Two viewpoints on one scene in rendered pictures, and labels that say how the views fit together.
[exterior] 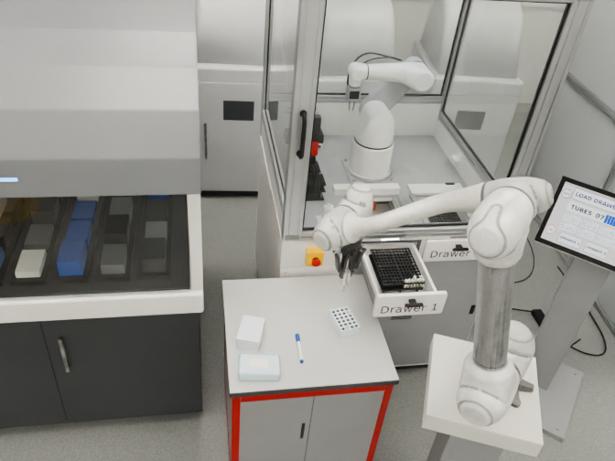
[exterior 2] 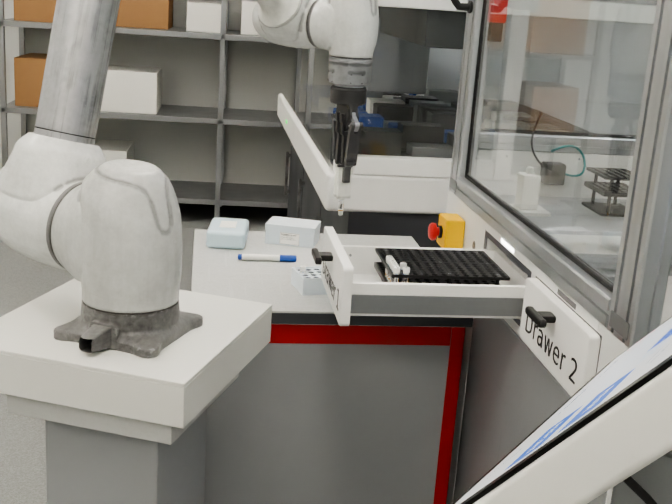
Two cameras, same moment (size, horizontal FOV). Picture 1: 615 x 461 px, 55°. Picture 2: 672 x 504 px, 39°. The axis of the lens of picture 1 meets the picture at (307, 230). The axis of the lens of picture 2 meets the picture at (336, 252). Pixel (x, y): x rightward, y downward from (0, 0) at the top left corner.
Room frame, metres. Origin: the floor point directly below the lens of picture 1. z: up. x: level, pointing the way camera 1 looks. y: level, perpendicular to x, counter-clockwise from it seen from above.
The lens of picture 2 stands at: (1.82, -2.14, 1.40)
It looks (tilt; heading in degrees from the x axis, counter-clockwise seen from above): 16 degrees down; 94
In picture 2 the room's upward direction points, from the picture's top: 4 degrees clockwise
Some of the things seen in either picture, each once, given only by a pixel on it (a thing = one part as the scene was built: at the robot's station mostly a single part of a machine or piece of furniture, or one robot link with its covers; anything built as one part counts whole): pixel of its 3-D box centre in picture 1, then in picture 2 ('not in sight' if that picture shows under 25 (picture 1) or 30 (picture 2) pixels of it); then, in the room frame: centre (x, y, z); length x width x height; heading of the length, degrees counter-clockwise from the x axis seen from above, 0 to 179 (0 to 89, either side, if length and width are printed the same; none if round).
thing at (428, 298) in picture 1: (409, 304); (335, 273); (1.69, -0.43, 0.87); 0.29 x 0.02 x 0.11; 103
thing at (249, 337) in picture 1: (251, 332); (293, 231); (1.53, 0.17, 0.79); 0.13 x 0.09 x 0.05; 177
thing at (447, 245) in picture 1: (455, 249); (556, 335); (2.07, -0.67, 0.87); 0.29 x 0.02 x 0.11; 103
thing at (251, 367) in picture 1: (259, 367); (228, 232); (1.37, 0.12, 0.78); 0.15 x 0.10 x 0.04; 97
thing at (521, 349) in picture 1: (507, 351); (126, 230); (1.38, -0.72, 1.00); 0.18 x 0.16 x 0.22; 150
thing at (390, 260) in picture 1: (395, 271); (438, 277); (1.89, -0.39, 0.87); 0.22 x 0.18 x 0.06; 13
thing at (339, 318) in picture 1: (344, 321); (324, 280); (1.65, -0.19, 0.78); 0.12 x 0.08 x 0.04; 25
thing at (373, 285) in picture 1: (394, 270); (443, 280); (1.90, -0.39, 0.86); 0.40 x 0.26 x 0.06; 13
